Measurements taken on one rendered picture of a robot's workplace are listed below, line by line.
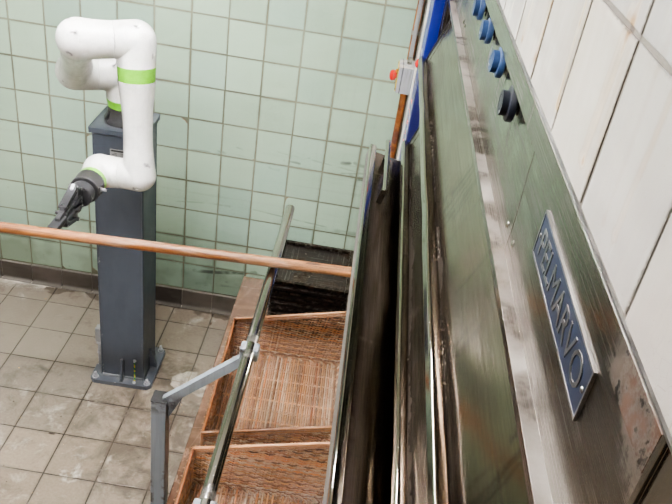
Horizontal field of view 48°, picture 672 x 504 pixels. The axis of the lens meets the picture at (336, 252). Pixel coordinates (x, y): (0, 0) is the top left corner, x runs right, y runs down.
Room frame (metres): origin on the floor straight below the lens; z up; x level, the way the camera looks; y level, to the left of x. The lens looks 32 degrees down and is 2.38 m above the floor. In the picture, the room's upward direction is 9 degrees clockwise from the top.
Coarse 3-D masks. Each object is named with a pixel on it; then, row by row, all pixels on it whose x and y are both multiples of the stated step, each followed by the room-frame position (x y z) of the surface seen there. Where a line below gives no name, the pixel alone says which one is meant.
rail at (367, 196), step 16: (368, 160) 1.99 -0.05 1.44; (368, 176) 1.88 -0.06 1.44; (368, 192) 1.78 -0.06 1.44; (368, 208) 1.70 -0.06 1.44; (368, 224) 1.62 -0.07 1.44; (352, 288) 1.35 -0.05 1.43; (352, 304) 1.27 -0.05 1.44; (352, 320) 1.22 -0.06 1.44; (352, 336) 1.17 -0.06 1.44; (352, 352) 1.12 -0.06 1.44; (352, 368) 1.07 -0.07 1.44; (352, 384) 1.03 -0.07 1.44; (336, 432) 0.91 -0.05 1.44; (336, 448) 0.87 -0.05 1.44; (336, 464) 0.84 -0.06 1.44; (336, 480) 0.80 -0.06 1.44; (336, 496) 0.77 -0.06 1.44
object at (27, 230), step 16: (0, 224) 1.71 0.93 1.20; (16, 224) 1.72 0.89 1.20; (64, 240) 1.71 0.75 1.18; (80, 240) 1.71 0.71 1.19; (96, 240) 1.72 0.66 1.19; (112, 240) 1.72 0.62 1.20; (128, 240) 1.73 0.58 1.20; (144, 240) 1.74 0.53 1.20; (192, 256) 1.73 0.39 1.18; (208, 256) 1.73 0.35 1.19; (224, 256) 1.73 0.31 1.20; (240, 256) 1.74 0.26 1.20; (256, 256) 1.75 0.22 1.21; (320, 272) 1.74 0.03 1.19; (336, 272) 1.75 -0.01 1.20
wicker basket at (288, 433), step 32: (288, 320) 2.05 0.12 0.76; (320, 320) 2.06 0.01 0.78; (224, 352) 1.86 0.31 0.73; (288, 352) 2.05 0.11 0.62; (320, 352) 2.06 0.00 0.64; (224, 384) 1.87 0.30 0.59; (256, 384) 1.89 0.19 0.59; (288, 384) 1.92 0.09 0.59; (320, 384) 1.94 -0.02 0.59; (288, 416) 1.77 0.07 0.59; (320, 416) 1.79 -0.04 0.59
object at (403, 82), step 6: (402, 60) 2.74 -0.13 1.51; (402, 66) 2.67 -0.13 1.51; (408, 66) 2.68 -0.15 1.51; (414, 66) 2.69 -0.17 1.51; (402, 72) 2.66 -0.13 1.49; (408, 72) 2.66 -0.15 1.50; (396, 78) 2.68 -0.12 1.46; (402, 78) 2.66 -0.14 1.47; (408, 78) 2.66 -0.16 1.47; (396, 84) 2.66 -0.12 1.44; (402, 84) 2.66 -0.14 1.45; (408, 84) 2.66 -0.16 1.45; (396, 90) 2.66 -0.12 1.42; (402, 90) 2.66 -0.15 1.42; (408, 90) 2.66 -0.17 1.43
